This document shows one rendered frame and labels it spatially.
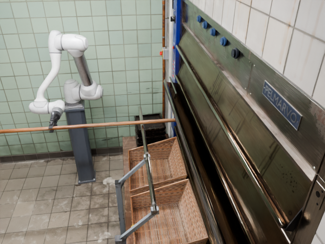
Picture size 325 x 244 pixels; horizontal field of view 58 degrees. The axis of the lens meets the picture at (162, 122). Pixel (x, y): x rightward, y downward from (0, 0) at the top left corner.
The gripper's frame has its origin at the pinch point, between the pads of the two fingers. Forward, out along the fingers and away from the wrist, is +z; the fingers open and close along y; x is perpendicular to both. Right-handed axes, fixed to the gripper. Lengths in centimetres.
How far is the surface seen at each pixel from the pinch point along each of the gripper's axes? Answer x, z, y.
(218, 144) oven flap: -108, 81, -33
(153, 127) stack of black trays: -84, -36, 30
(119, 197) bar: -50, 44, 38
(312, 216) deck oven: -109, 155, -63
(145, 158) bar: -71, 44, 2
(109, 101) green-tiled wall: -38, -118, 42
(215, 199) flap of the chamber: -100, 108, -22
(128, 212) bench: -55, 38, 61
